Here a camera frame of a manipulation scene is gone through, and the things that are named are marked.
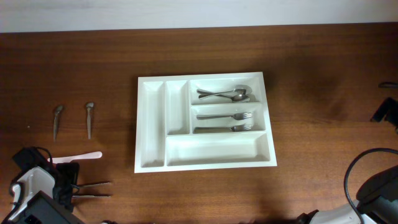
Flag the metal fork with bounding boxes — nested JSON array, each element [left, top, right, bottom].
[[196, 112, 253, 121], [193, 124, 254, 134]]

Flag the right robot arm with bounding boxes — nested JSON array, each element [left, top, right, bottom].
[[294, 147, 397, 224]]

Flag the metal tongs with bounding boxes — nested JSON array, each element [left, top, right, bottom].
[[72, 182, 113, 198]]

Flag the white plastic cutlery tray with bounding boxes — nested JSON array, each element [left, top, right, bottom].
[[134, 72, 277, 173]]

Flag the small teaspoon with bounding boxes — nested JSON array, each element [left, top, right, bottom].
[[86, 102, 95, 139], [53, 105, 64, 142]]

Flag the white plastic knife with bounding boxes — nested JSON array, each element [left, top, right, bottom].
[[47, 151, 103, 164]]

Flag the metal tablespoon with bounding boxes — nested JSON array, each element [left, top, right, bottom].
[[197, 89, 250, 103], [212, 85, 252, 96]]

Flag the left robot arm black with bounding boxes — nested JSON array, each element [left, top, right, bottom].
[[2, 147, 83, 224]]

